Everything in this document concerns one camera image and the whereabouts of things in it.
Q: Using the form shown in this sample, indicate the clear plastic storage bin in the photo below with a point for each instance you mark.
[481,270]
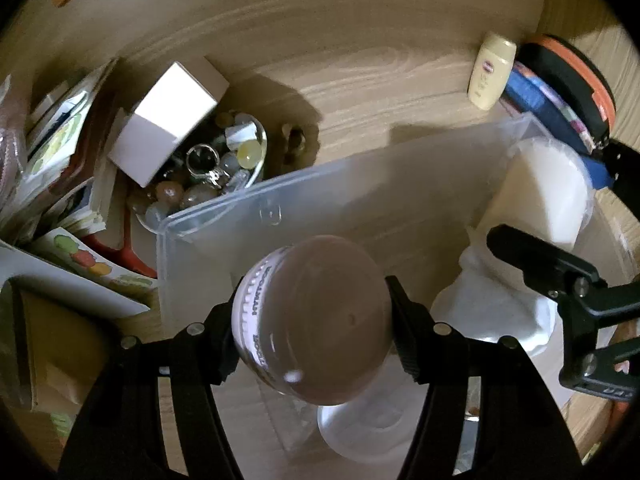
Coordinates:
[350,195]

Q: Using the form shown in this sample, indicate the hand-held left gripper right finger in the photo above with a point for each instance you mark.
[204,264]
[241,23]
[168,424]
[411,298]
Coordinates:
[405,330]

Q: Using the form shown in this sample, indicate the clear plastic bottle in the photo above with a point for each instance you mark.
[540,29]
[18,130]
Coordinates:
[320,320]

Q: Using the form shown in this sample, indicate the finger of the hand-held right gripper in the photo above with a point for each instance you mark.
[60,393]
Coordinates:
[540,260]
[622,170]

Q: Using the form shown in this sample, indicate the cream lotion bottle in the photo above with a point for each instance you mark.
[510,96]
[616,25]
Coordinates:
[490,70]

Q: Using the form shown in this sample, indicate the stack of fruit-printed packets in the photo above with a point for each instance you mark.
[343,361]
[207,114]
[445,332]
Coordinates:
[55,160]

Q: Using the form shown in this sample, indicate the small white box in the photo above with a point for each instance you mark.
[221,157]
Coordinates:
[165,120]

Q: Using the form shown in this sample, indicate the small brown trinket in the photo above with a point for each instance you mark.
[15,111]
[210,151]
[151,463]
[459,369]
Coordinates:
[295,140]

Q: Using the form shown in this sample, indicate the black orange round case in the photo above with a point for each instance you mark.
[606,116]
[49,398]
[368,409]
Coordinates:
[570,75]

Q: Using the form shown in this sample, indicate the glass bowl of beads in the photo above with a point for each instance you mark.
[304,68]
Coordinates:
[220,180]

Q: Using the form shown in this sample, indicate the wooden desk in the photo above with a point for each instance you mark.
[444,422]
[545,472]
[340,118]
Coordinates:
[375,75]

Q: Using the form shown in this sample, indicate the blue pencil case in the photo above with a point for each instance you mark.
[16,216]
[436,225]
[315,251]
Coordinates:
[545,100]

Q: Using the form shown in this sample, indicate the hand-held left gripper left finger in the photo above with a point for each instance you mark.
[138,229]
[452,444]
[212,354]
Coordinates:
[220,350]

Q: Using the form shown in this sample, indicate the white padded roll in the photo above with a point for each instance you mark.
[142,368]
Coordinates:
[545,185]

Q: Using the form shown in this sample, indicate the white cloth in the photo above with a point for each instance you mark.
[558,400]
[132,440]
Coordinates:
[480,300]

